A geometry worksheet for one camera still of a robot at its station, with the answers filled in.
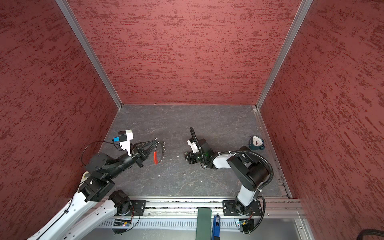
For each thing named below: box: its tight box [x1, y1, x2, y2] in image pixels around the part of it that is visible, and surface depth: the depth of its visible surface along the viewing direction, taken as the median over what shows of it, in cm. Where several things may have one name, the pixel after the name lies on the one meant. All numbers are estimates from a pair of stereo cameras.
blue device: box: [211, 213, 221, 240], surface depth 69 cm
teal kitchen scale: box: [248, 135, 265, 151], surface depth 97 cm
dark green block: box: [195, 206, 212, 240], surface depth 71 cm
